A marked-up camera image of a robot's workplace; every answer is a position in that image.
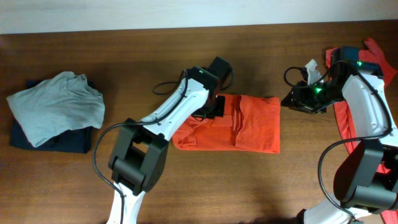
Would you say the orange soccer print t-shirt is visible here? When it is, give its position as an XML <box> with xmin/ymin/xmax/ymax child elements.
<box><xmin>172</xmin><ymin>95</ymin><xmax>280</xmax><ymax>154</ymax></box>

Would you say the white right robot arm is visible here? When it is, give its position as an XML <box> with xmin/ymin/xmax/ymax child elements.
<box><xmin>281</xmin><ymin>60</ymin><xmax>397</xmax><ymax>223</ymax></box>

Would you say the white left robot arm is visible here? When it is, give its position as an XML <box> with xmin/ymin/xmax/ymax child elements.
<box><xmin>108</xmin><ymin>65</ymin><xmax>232</xmax><ymax>223</ymax></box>

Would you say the red heathered t-shirt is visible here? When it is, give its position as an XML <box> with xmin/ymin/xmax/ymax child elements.
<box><xmin>325</xmin><ymin>37</ymin><xmax>398</xmax><ymax>224</ymax></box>

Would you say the dark navy folded garment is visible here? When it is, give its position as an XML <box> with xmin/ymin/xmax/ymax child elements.
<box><xmin>9</xmin><ymin>80</ymin><xmax>94</xmax><ymax>154</ymax></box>

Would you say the light grey folded t-shirt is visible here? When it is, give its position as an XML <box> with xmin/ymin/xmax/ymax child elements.
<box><xmin>6</xmin><ymin>72</ymin><xmax>105</xmax><ymax>147</ymax></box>

